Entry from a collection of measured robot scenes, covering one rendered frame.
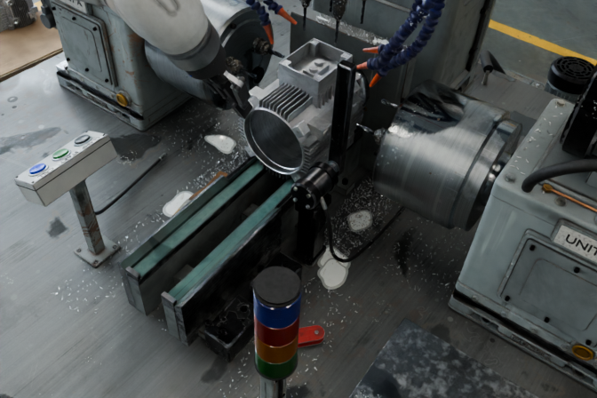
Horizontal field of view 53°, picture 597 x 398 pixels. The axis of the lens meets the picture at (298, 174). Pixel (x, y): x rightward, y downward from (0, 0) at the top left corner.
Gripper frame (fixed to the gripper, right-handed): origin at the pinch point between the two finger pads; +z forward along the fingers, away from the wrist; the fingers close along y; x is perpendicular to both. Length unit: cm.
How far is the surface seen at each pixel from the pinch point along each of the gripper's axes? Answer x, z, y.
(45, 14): 0, 9, 68
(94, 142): 21.2, -9.1, 16.0
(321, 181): 5.1, 4.7, -21.0
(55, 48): -12, 117, 178
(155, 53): -3.2, 6.8, 30.2
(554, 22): -189, 236, -3
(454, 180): -6.1, 4.4, -42.3
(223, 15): -16.5, 2.8, 17.5
